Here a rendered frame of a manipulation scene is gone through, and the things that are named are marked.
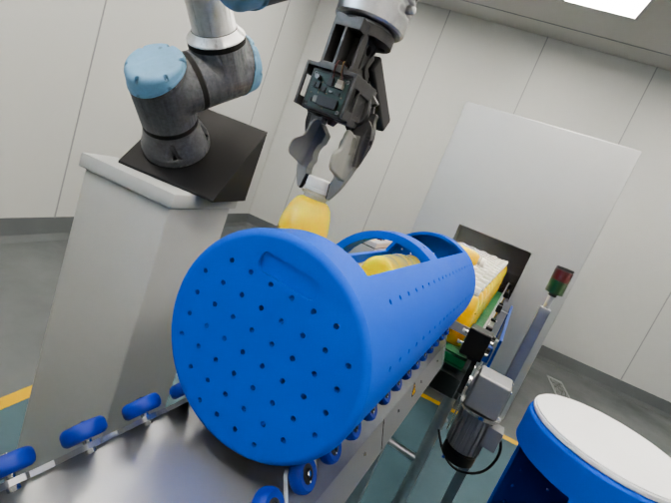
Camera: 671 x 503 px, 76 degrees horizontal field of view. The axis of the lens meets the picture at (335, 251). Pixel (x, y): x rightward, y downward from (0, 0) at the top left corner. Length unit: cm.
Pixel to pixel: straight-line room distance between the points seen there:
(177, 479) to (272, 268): 27
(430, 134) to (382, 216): 117
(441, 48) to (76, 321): 512
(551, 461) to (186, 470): 59
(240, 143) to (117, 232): 43
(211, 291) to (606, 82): 551
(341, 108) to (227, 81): 74
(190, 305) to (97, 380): 91
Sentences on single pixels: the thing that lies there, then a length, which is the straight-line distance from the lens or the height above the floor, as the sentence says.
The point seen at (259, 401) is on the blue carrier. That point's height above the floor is 103.
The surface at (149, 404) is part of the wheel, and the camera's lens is 59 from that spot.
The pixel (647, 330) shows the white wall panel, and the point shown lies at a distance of 597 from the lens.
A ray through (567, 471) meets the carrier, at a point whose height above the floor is 99.
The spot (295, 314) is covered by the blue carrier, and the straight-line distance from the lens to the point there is 49.
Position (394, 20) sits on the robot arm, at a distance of 57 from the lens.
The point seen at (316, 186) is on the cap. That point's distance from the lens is 58.
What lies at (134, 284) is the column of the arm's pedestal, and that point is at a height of 82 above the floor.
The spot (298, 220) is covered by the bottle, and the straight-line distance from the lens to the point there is 57.
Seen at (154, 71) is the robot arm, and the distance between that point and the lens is 118.
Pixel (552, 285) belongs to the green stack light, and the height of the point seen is 119.
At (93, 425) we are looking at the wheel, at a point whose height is 98.
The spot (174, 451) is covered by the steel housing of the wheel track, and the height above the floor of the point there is 93.
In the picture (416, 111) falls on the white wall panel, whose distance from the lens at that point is 565.
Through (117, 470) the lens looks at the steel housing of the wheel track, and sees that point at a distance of 59.
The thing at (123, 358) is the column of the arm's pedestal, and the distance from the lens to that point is 138.
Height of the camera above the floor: 133
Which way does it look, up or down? 12 degrees down
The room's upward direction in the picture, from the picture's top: 21 degrees clockwise
